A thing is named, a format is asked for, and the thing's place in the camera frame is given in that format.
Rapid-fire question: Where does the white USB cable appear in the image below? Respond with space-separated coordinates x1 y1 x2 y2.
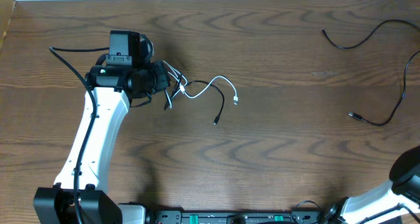
162 60 240 109

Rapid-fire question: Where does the black USB cable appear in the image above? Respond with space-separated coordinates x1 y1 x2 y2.
163 71 226 125
320 18 420 127

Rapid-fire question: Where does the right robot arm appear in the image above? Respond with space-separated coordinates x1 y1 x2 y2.
318 146 419 223

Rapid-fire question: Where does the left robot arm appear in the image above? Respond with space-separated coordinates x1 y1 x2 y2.
33 30 170 223

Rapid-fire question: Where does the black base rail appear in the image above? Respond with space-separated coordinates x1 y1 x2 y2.
143 209 325 224

